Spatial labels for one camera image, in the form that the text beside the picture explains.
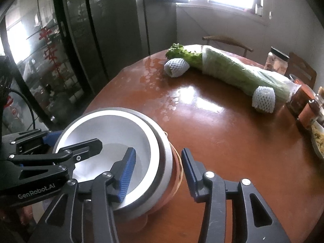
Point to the steel mixing bowl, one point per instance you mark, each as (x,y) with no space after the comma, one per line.
(161,181)

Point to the dark refrigerator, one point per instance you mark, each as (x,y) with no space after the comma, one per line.
(63,53)

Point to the green leafy lettuce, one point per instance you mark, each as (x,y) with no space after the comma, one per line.
(193,57)

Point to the foam-netted fruit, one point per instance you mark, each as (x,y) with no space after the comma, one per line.
(264,99)
(176,67)

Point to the right foam-netted fruit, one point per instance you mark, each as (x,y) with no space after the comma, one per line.
(264,99)

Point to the red-brown plastic plate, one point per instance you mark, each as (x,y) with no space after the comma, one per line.
(174,183)

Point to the curved wooden armchair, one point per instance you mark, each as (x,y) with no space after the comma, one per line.
(228,41)

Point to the clear jar black lid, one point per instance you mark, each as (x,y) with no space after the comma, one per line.
(276,61)

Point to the red chili sauce jar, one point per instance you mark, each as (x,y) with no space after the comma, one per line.
(300,98)

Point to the white bowl red pattern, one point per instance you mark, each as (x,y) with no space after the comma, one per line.
(117,130)

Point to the brown sauce bottle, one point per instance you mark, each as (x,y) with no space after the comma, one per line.
(311,111)

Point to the left foam-netted fruit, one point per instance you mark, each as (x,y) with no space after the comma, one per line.
(176,67)

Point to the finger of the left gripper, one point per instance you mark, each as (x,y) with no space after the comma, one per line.
(70,154)
(34,141)

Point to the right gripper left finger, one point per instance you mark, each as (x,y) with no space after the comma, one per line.
(63,220)

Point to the white dish with food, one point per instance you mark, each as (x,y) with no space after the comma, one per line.
(317,139)

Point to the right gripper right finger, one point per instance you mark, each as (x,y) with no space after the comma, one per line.
(252,218)

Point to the wrapped napa cabbage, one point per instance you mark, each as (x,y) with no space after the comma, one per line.
(245,77)

